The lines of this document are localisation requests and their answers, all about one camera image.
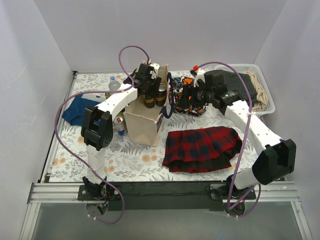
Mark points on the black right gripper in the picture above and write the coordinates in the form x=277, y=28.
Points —
x=194, y=92

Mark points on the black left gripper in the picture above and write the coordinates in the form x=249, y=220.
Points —
x=152, y=87

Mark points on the silver can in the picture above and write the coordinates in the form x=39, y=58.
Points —
x=161, y=95
x=149, y=100

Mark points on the blue cap Pocari bottle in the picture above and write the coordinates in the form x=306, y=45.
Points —
x=114, y=84

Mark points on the beige canvas tote bag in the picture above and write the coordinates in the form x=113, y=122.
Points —
x=143, y=124

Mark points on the green Perrier bottle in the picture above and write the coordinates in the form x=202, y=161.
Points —
x=107, y=95
x=121, y=113

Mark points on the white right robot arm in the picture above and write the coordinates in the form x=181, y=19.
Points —
x=276, y=156

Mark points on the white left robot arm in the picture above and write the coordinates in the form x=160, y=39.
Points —
x=98, y=131

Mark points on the orange black patterned garment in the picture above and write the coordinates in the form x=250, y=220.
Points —
x=175, y=95

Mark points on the dark grey dotted cloth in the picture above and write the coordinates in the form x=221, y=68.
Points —
x=234, y=83

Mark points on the floral tablecloth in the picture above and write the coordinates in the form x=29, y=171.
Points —
x=128, y=161

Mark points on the red plaid skirt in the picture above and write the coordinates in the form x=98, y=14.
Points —
x=201, y=150

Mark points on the beige cloth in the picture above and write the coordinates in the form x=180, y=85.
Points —
x=262, y=97

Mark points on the white plastic basket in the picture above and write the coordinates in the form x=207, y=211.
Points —
x=232, y=96

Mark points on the blue folded garment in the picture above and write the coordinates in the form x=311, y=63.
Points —
x=74, y=114

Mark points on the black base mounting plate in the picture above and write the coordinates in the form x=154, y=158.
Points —
x=173, y=195

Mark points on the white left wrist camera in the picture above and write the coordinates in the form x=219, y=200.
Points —
x=154, y=70

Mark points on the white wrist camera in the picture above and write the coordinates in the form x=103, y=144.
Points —
x=154, y=70
x=198, y=77

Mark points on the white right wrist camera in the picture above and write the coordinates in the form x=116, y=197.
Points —
x=198, y=77

